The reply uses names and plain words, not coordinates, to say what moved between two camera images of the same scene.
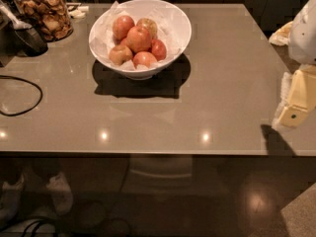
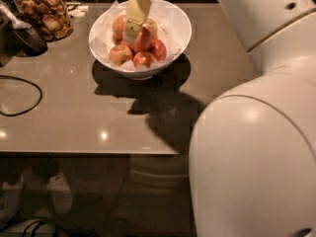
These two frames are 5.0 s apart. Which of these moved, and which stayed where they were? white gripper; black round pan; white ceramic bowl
Moved: white gripper
Stayed: black round pan; white ceramic bowl
